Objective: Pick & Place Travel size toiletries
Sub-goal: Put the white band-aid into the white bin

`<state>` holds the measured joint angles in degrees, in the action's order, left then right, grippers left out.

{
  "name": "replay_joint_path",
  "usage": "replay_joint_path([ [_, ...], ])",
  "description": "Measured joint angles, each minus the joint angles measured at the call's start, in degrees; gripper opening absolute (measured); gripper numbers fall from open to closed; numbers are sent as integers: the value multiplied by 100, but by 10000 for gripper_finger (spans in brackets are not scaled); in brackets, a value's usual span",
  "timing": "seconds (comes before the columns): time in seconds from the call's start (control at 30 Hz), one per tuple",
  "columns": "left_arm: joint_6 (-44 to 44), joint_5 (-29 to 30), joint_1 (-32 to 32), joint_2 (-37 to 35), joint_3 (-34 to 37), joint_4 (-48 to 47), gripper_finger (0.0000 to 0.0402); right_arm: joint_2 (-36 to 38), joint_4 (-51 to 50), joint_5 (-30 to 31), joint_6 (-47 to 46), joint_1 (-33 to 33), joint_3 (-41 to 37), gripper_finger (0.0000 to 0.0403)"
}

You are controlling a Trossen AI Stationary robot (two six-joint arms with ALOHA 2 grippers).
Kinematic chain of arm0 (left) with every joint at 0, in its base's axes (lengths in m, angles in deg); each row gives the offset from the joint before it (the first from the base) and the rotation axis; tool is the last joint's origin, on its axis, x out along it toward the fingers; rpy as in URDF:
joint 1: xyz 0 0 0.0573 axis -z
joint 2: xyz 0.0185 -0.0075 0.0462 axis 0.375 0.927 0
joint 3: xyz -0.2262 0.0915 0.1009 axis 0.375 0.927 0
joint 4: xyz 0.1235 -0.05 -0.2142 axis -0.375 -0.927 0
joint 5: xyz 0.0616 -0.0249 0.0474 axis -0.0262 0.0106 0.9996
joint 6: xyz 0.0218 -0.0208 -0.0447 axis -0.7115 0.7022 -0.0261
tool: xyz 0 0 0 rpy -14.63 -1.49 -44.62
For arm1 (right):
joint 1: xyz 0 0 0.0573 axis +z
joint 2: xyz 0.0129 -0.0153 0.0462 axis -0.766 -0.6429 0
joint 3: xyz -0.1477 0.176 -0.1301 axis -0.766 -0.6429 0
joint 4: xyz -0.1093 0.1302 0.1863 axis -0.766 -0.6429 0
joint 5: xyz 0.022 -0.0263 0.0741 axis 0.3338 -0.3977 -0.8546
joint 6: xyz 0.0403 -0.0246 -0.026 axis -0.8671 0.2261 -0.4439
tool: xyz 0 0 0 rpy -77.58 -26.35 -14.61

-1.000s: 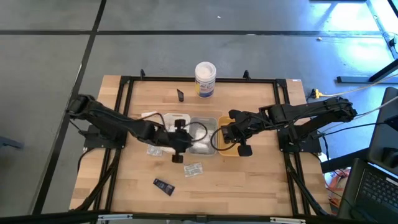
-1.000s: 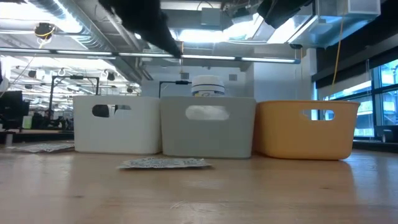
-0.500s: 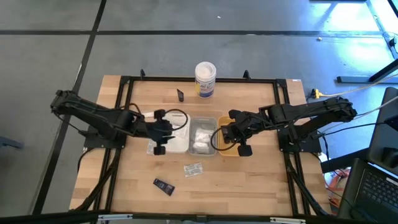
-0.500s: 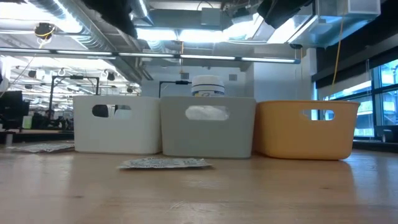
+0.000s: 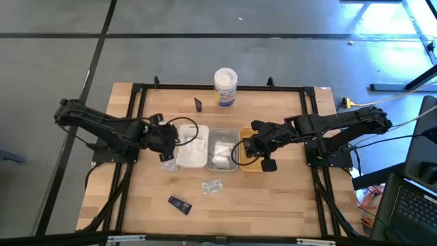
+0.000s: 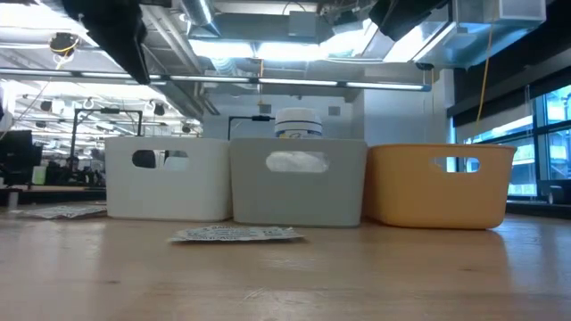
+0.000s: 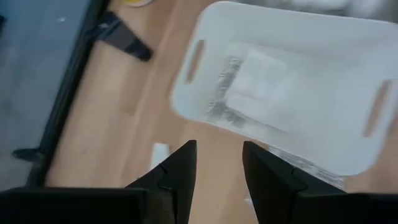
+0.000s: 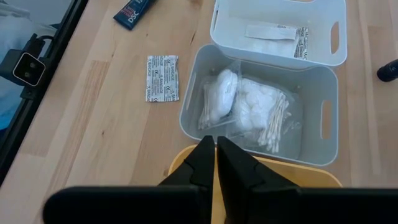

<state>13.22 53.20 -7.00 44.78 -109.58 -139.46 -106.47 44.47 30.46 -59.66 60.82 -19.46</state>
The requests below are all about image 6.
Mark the yellow hanging cable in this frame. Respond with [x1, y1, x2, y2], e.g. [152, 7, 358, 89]
[475, 24, 494, 126]

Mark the grey plastic bin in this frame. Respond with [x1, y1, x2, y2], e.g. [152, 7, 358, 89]
[228, 136, 369, 228]

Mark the yellow plastic bin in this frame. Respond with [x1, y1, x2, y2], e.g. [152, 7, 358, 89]
[363, 143, 517, 231]

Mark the long pendant light bar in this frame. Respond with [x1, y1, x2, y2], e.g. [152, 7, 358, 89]
[0, 66, 433, 93]

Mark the white plastic bin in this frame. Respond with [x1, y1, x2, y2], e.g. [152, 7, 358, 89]
[104, 136, 233, 223]

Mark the large window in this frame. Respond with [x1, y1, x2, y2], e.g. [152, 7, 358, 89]
[453, 84, 571, 200]

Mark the silver ventilation duct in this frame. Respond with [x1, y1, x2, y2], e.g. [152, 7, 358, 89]
[383, 0, 548, 70]

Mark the disinfecting wipes canister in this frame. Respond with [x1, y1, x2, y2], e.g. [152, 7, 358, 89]
[273, 106, 324, 140]

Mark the bandage strip pack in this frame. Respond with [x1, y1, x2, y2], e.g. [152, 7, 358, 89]
[17, 204, 108, 220]
[167, 226, 307, 244]

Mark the dark computer monitor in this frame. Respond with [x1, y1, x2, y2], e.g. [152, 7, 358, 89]
[0, 128, 44, 186]

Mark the black metal rig stand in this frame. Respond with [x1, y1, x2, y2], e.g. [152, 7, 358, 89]
[70, 107, 145, 157]

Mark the black angled pipe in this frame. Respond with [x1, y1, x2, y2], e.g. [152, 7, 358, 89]
[227, 114, 276, 142]

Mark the grey ceiling junction box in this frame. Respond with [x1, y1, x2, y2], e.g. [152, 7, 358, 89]
[287, 11, 319, 39]

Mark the yellow ceiling cord reel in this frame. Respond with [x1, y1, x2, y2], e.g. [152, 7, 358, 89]
[47, 31, 82, 59]

